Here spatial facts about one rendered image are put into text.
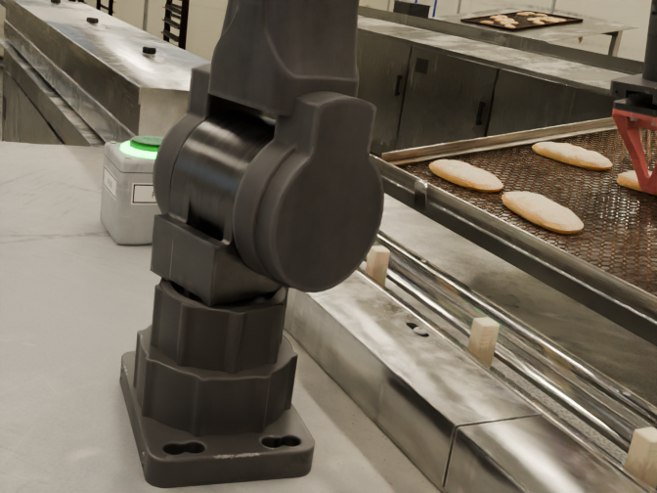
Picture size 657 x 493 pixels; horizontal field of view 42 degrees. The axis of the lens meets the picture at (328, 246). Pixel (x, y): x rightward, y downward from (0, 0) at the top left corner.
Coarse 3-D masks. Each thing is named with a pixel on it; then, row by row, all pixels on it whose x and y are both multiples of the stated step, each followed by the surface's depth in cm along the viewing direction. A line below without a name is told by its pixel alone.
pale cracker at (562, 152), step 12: (540, 144) 90; (552, 144) 89; (564, 144) 88; (552, 156) 87; (564, 156) 86; (576, 156) 85; (588, 156) 85; (600, 156) 85; (588, 168) 84; (600, 168) 83
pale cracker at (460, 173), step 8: (440, 160) 85; (448, 160) 84; (456, 160) 84; (432, 168) 84; (440, 168) 82; (448, 168) 82; (456, 168) 82; (464, 168) 81; (472, 168) 82; (440, 176) 82; (448, 176) 81; (456, 176) 80; (464, 176) 80; (472, 176) 79; (480, 176) 79; (488, 176) 79; (464, 184) 79; (472, 184) 78; (480, 184) 78; (488, 184) 78; (496, 184) 78; (488, 192) 78
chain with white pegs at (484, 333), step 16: (0, 0) 279; (368, 256) 67; (384, 256) 66; (368, 272) 67; (384, 272) 66; (480, 320) 54; (480, 336) 54; (496, 336) 54; (480, 352) 54; (640, 432) 43; (656, 432) 43; (640, 448) 43; (656, 448) 42; (640, 464) 43; (656, 464) 43; (656, 480) 43
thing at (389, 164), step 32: (544, 128) 94; (576, 128) 96; (608, 128) 97; (640, 128) 98; (384, 160) 84; (416, 160) 87; (480, 160) 88; (512, 160) 88; (544, 160) 87; (448, 192) 78; (480, 192) 78; (608, 192) 78; (480, 224) 70; (512, 224) 70; (544, 256) 64; (576, 256) 60; (608, 256) 64; (640, 256) 63; (608, 288) 58; (640, 288) 58
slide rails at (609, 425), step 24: (384, 288) 64; (408, 288) 64; (456, 312) 61; (480, 360) 53; (504, 360) 54; (528, 360) 54; (552, 384) 51; (576, 408) 49; (600, 408) 49; (576, 432) 46; (600, 432) 47; (624, 432) 47
